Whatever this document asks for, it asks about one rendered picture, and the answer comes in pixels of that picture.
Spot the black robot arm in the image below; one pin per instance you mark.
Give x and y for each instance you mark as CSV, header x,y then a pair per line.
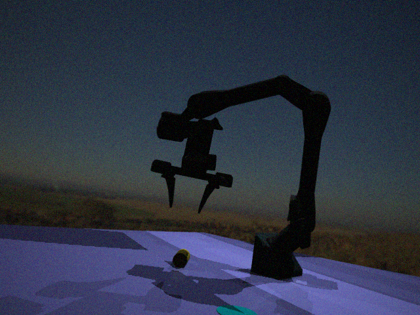
x,y
316,108

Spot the yellow cylinder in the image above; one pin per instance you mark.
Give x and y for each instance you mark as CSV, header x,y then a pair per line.
x,y
181,258

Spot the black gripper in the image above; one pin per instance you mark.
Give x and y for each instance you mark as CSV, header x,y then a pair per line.
x,y
168,172

